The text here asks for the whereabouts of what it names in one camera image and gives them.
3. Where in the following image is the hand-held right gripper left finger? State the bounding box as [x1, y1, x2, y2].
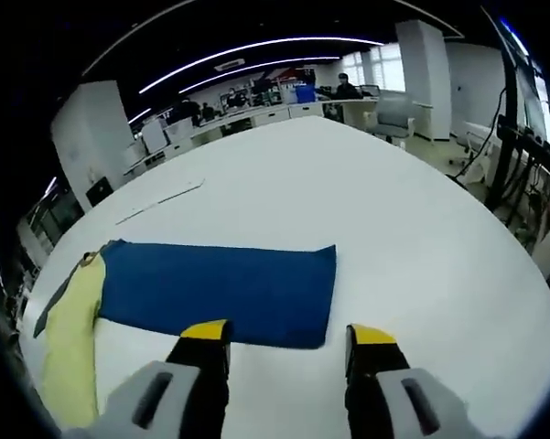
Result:
[95, 318, 234, 439]

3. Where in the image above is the black cabinet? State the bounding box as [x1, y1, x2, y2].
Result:
[85, 177, 112, 207]

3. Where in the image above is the curved white ceiling rail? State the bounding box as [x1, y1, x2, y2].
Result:
[80, 0, 463, 77]

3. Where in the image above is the white counter with drawers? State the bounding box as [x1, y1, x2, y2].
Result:
[123, 98, 379, 177]

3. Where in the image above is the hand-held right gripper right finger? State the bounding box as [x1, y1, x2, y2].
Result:
[345, 323, 477, 439]

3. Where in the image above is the grey office chair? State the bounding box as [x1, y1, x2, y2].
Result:
[374, 98, 415, 147]

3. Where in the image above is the white storage shelf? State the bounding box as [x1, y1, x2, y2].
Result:
[219, 80, 298, 109]

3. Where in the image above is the black equipment stand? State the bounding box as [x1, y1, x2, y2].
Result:
[482, 8, 550, 220]

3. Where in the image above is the yellow blue colour-block garment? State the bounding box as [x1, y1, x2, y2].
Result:
[32, 238, 338, 431]

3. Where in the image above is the white square pillar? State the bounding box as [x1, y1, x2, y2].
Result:
[49, 80, 134, 211]
[395, 20, 452, 141]

